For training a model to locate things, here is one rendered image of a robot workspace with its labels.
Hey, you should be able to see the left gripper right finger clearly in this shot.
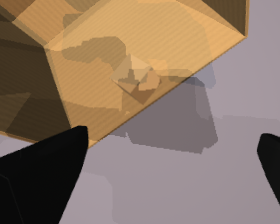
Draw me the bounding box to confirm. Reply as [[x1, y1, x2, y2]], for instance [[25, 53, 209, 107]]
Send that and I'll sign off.
[[257, 133, 280, 205]]

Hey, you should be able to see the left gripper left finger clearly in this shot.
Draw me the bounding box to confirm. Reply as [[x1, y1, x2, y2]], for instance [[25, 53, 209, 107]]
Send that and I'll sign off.
[[0, 126, 89, 224]]

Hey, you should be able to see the brown cardboard box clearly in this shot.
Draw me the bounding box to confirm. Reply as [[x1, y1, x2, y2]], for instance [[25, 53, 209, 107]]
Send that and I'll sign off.
[[0, 0, 250, 149]]

